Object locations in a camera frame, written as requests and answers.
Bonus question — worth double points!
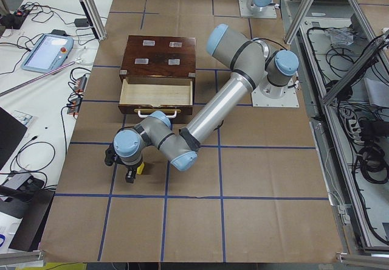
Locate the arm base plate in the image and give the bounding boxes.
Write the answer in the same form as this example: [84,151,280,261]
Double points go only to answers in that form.
[238,0,277,19]
[251,72,299,108]

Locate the blue teach pendant tablet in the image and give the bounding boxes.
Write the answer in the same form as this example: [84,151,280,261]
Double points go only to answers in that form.
[21,33,74,73]

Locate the aluminium frame post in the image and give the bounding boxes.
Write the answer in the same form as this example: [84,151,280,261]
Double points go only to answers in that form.
[78,0,107,41]

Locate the black power adapter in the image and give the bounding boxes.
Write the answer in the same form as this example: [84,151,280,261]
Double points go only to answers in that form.
[74,18,89,27]

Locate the white drawer handle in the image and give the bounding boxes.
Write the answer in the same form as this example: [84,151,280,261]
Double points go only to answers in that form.
[136,109,177,119]

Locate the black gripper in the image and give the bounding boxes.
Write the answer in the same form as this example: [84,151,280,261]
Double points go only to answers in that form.
[125,159,143,183]

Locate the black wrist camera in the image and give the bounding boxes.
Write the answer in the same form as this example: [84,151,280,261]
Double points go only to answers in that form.
[104,143,116,167]

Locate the light wood drawer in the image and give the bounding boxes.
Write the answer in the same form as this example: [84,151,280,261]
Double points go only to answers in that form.
[118,76,194,115]

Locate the yellow block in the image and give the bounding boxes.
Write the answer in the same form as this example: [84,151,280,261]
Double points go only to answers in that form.
[136,162,145,175]

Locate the metal rod on table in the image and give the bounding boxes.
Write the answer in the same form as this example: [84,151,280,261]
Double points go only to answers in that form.
[0,60,79,97]

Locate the dark wooden drawer cabinet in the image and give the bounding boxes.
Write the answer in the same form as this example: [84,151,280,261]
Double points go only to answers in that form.
[119,35,196,80]

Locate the black laptop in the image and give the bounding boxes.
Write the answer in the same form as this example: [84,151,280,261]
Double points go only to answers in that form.
[0,108,27,168]

